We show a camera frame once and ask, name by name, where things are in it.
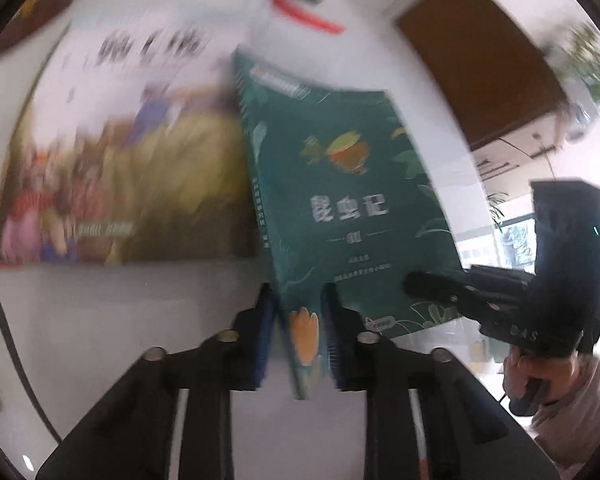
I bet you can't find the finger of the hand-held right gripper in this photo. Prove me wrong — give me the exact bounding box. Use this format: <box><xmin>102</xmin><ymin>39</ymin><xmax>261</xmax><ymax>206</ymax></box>
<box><xmin>404</xmin><ymin>266</ymin><xmax>528</xmax><ymax>321</ymax></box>

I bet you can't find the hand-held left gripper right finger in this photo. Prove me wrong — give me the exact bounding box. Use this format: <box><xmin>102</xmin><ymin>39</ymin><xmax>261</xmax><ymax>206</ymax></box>
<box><xmin>321</xmin><ymin>285</ymin><xmax>556</xmax><ymax>480</ymax></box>

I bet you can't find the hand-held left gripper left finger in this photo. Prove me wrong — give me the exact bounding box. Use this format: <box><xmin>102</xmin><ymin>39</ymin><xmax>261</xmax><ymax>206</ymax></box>
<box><xmin>35</xmin><ymin>284</ymin><xmax>278</xmax><ymax>480</ymax></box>

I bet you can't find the dark green insect book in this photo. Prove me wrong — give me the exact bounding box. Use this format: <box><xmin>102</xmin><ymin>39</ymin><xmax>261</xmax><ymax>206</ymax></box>
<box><xmin>232</xmin><ymin>50</ymin><xmax>463</xmax><ymax>401</ymax></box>

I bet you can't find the person's right hand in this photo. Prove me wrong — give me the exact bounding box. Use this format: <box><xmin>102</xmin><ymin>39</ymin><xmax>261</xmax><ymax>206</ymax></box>
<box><xmin>502</xmin><ymin>349</ymin><xmax>581</xmax><ymax>402</ymax></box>

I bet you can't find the tall leafy plant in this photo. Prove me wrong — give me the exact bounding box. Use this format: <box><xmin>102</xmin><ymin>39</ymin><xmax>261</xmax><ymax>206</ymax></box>
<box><xmin>545</xmin><ymin>25</ymin><xmax>600</xmax><ymax>106</ymax></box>

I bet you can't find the large white picture book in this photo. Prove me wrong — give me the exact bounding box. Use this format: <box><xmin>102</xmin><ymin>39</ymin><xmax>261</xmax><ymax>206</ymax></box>
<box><xmin>0</xmin><ymin>15</ymin><xmax>261</xmax><ymax>268</ymax></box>

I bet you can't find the red tassel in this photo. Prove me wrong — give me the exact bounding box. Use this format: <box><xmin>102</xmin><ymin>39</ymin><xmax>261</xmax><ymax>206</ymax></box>
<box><xmin>272</xmin><ymin>0</ymin><xmax>346</xmax><ymax>36</ymax></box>

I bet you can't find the yellow globe with brown base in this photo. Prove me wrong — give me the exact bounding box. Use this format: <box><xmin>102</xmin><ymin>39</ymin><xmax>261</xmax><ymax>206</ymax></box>
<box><xmin>0</xmin><ymin>0</ymin><xmax>76</xmax><ymax>56</ymax></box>

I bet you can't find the black cable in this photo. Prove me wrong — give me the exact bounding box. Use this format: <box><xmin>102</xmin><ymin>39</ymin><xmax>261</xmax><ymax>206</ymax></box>
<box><xmin>0</xmin><ymin>260</ymin><xmax>63</xmax><ymax>443</ymax></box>

